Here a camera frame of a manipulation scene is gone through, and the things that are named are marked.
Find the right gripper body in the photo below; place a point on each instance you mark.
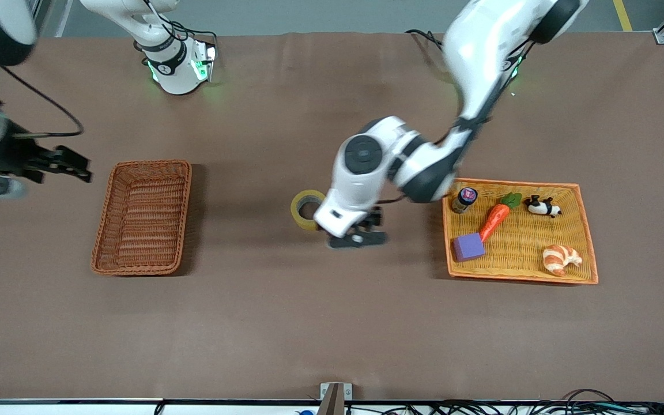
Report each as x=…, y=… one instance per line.
x=22, y=157

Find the yellowish packing tape roll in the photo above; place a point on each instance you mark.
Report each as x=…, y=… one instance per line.
x=295, y=210

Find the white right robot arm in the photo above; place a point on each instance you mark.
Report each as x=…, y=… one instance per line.
x=173, y=69

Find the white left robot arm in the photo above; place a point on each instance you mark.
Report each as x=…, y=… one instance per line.
x=482, y=46

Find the brown deep wicker basket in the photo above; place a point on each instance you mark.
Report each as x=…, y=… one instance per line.
x=142, y=219

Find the orange flat woven basket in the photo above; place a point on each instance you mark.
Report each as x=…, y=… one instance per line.
x=539, y=236

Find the matte table cover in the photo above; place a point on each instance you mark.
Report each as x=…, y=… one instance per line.
x=309, y=317

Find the small dark-lidded jar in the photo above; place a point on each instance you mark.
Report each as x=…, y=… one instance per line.
x=463, y=200

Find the purple foam cube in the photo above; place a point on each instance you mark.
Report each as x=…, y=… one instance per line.
x=469, y=248

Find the orange toy carrot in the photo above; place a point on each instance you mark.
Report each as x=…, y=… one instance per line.
x=496, y=216

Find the black white panda toy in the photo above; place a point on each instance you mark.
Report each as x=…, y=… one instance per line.
x=539, y=206

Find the toy croissant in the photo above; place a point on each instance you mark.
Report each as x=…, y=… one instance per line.
x=557, y=259

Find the metal edge bracket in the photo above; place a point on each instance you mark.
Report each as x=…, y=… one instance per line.
x=336, y=397

